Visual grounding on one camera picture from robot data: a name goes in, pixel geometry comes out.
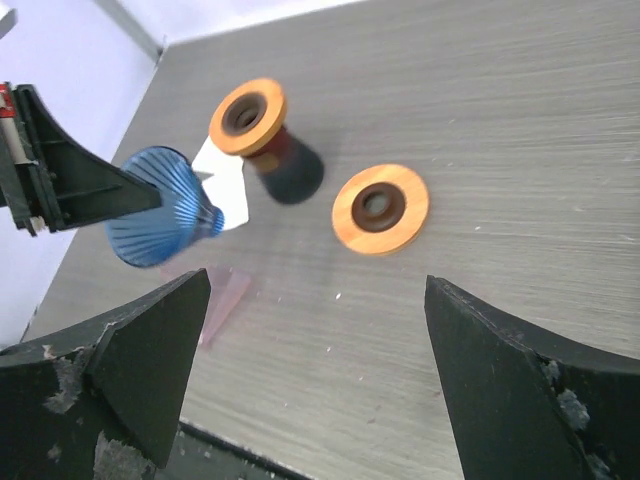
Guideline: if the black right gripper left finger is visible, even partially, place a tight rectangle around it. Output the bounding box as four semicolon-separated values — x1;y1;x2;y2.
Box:
1;269;211;479

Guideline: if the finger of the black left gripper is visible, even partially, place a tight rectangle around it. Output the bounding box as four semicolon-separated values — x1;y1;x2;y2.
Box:
1;83;161;236

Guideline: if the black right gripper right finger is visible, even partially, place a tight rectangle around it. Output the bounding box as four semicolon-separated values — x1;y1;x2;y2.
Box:
424;276;639;479

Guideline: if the blue glass dripper cone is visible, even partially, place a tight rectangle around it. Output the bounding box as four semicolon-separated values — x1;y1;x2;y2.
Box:
105;146;225;268

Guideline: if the white paper coffee filter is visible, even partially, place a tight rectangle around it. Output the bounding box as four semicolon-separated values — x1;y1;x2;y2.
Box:
191;137;249;231

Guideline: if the bamboo dripper ring holder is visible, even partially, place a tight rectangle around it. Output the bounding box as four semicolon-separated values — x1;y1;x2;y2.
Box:
209;77;287;156

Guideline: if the pink clear plastic dripper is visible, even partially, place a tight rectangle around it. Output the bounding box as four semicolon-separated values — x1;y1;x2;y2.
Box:
159;263;251;349

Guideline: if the black cup with red lid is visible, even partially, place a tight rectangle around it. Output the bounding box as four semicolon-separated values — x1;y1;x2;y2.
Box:
243;126;324;205

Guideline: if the bamboo dripper ring on table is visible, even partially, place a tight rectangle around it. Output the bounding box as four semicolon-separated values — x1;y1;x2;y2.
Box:
331;163;431;257

